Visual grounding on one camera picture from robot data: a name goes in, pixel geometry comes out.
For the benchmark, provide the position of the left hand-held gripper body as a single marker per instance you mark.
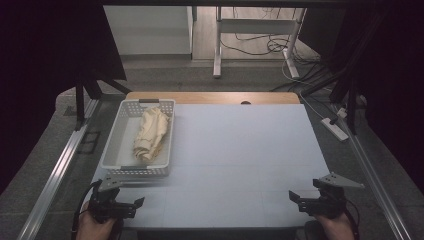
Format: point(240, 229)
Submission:
point(106, 208)

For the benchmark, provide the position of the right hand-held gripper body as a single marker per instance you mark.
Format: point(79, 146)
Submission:
point(328, 203)

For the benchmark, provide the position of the white perforated plastic basket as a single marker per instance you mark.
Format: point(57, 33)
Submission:
point(123, 140)

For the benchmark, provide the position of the beige cloth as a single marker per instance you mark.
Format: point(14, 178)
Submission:
point(150, 133)

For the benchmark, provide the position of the person's left hand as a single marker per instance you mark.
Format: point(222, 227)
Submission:
point(95, 230)

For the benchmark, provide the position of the person's right hand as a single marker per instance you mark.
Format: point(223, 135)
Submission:
point(338, 228)

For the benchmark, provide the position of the white power strip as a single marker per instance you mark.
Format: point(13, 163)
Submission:
point(334, 129)

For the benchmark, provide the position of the white plug adapter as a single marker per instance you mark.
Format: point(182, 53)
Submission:
point(342, 112)

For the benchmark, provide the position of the black metal stand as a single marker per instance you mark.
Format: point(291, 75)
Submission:
point(83, 96)
point(350, 100)

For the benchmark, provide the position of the dark curtain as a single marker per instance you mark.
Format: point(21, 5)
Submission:
point(43, 66)
point(390, 66)

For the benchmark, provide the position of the white cabinet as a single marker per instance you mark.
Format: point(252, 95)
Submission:
point(150, 30)

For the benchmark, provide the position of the aluminium floor rail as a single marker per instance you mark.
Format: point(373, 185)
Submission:
point(376, 180)
point(56, 170)

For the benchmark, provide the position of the white desk frame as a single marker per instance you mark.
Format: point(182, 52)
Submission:
point(256, 25)

